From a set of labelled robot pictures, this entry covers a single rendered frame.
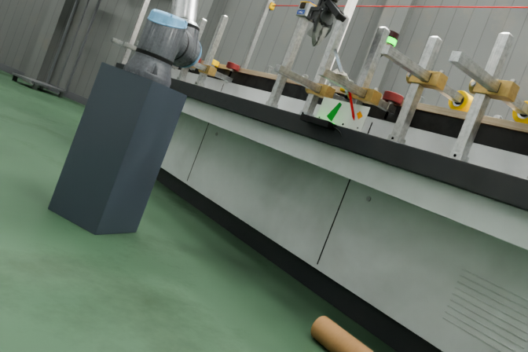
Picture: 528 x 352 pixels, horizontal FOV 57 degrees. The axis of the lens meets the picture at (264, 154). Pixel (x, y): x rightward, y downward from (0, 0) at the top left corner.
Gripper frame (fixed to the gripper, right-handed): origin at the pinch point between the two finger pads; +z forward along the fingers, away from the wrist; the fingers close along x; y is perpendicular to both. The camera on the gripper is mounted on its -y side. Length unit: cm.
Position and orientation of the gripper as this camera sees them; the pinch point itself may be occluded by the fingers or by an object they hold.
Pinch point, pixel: (316, 43)
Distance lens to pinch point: 200.7
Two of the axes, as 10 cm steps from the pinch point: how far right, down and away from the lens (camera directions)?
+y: -5.7, -2.4, 7.8
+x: -7.4, -2.6, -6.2
